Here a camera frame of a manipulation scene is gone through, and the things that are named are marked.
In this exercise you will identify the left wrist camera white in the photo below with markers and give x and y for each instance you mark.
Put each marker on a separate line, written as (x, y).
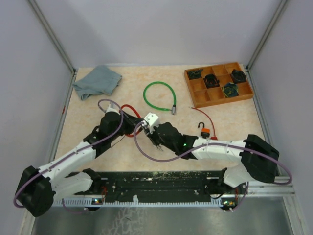
(112, 108)

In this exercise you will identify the black orange rolled sock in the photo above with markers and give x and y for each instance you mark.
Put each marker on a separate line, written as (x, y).
(211, 81)

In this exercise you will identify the green cable lock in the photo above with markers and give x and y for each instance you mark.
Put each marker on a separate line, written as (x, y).
(158, 100)

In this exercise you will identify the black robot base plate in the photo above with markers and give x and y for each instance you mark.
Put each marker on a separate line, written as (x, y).
(163, 186)

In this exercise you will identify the orange black padlock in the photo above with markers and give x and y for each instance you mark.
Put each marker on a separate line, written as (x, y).
(205, 133)

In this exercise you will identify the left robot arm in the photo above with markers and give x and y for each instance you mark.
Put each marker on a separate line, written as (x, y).
(40, 187)

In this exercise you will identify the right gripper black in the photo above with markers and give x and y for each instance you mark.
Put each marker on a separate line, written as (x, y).
(151, 136)

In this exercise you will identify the green black rolled sock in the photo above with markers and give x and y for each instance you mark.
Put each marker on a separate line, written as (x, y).
(194, 74)

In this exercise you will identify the blue grey folded cloth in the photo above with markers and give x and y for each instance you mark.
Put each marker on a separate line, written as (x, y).
(101, 80)

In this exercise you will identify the rolled dark sock in tray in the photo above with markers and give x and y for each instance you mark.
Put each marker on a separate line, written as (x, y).
(230, 90)

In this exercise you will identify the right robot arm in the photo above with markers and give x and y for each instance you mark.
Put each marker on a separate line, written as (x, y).
(254, 159)

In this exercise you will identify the red translucent cable lock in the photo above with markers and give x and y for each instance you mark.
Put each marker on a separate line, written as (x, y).
(135, 112)

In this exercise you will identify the wooden compartment tray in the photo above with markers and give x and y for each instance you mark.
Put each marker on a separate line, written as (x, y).
(204, 97)

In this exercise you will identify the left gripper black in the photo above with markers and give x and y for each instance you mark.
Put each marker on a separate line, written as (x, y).
(131, 121)

